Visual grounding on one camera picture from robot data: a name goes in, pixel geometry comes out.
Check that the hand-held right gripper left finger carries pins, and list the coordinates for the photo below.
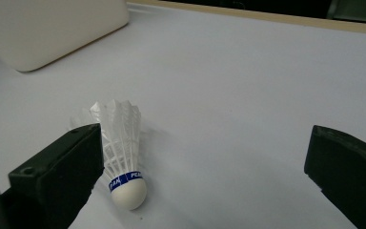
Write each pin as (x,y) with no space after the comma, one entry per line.
(54,178)

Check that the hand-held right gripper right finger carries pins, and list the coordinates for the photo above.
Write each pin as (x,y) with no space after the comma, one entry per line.
(352,171)

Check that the white feather shuttlecock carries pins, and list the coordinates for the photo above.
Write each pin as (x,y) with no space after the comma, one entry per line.
(128,194)

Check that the white plastic basket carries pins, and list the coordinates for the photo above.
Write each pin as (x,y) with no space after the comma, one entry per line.
(44,31)

